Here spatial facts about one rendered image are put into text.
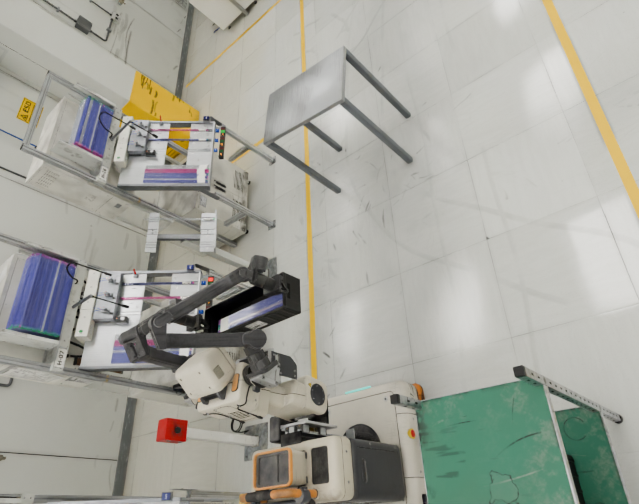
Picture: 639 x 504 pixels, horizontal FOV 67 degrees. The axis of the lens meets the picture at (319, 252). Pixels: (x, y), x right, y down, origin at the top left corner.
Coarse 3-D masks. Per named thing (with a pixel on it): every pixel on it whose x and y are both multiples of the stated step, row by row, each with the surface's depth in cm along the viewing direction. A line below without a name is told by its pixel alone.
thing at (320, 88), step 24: (312, 72) 323; (336, 72) 304; (360, 72) 324; (288, 96) 333; (312, 96) 313; (336, 96) 295; (384, 96) 343; (288, 120) 322; (360, 120) 307; (264, 144) 333; (336, 144) 397; (336, 192) 384
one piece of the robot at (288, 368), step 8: (264, 352) 220; (272, 352) 216; (240, 360) 229; (272, 360) 214; (280, 360) 218; (288, 360) 222; (280, 368) 216; (288, 368) 220; (296, 368) 224; (280, 376) 215; (288, 376) 218; (296, 376) 222
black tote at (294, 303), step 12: (288, 276) 219; (252, 288) 230; (288, 288) 216; (228, 300) 240; (240, 300) 241; (252, 300) 241; (288, 300) 213; (300, 300) 219; (216, 312) 252; (228, 312) 252; (276, 312) 214; (288, 312) 215; (300, 312) 216; (204, 324) 245; (216, 324) 251; (240, 324) 225; (252, 324) 225; (264, 324) 225
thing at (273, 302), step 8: (272, 296) 227; (280, 296) 223; (256, 304) 233; (264, 304) 229; (272, 304) 225; (280, 304) 221; (240, 312) 239; (248, 312) 235; (256, 312) 231; (264, 312) 227; (224, 320) 246; (232, 320) 241; (240, 320) 237; (248, 320) 234; (224, 328) 243
